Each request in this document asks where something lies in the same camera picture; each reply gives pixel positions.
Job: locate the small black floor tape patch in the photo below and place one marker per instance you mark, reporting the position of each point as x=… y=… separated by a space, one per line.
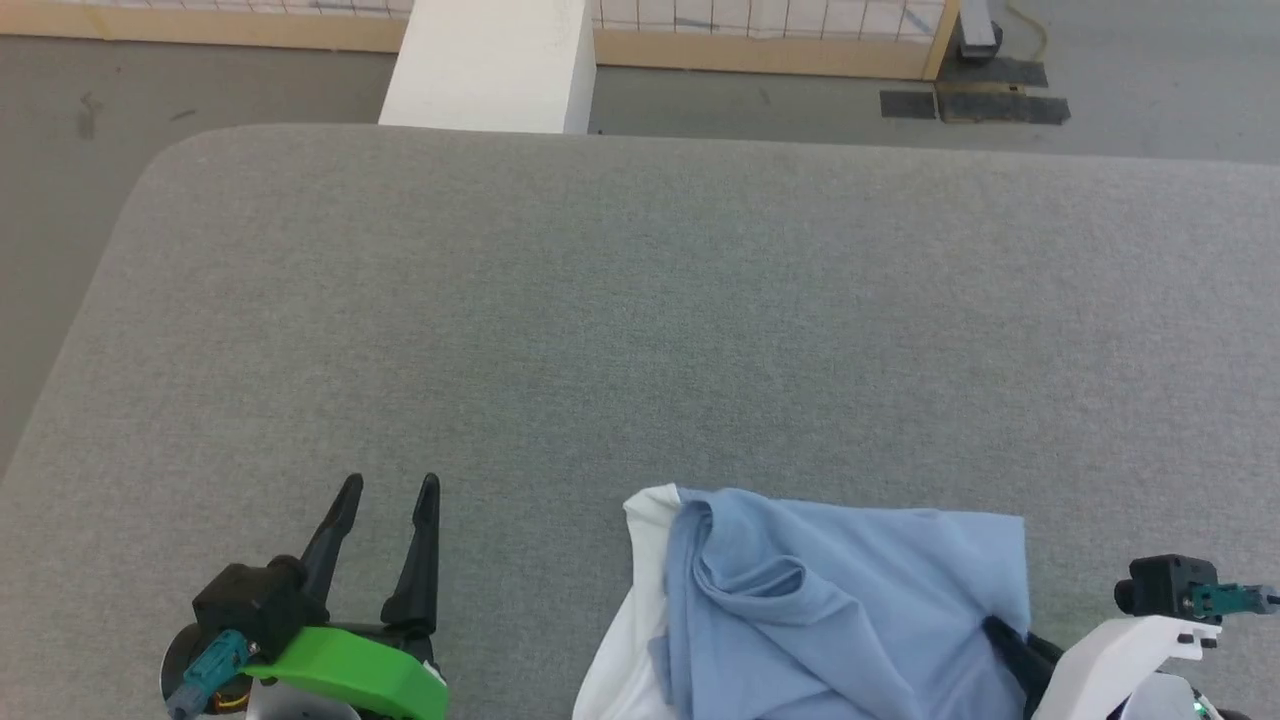
x=908 y=105

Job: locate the light blue and white garment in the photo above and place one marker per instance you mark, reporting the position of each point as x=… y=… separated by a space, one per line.
x=830 y=610

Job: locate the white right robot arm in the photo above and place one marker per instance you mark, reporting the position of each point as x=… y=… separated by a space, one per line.
x=1165 y=700

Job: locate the grey fabric sofa cushion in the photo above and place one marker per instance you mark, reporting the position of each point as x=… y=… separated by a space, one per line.
x=600 y=320

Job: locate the large black floor tape patch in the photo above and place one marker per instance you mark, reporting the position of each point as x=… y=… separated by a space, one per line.
x=1005 y=100

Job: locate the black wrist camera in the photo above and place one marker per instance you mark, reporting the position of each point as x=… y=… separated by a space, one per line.
x=250 y=600
x=1165 y=588

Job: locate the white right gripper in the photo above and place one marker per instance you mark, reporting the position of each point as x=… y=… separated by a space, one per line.
x=1110 y=670

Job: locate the white rectangular block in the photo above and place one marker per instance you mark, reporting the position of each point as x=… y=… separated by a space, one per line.
x=490 y=60

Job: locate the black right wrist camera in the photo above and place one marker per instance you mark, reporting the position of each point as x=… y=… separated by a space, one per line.
x=1165 y=588

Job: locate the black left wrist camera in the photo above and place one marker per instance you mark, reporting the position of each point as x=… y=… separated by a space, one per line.
x=250 y=600

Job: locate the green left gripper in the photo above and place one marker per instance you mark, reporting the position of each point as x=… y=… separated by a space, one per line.
x=350 y=670

